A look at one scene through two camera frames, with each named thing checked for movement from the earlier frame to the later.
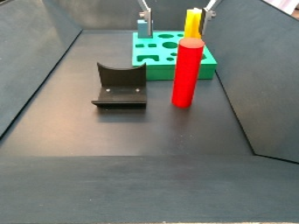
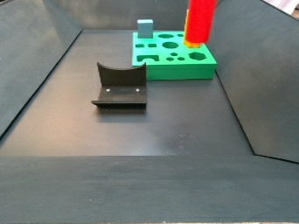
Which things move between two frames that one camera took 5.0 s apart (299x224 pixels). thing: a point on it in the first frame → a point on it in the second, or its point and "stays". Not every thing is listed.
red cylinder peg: (190, 59) → (199, 22)
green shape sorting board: (158, 52) stays
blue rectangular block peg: (143, 29) stays
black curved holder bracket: (123, 89) stays
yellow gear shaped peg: (192, 22) → (188, 44)
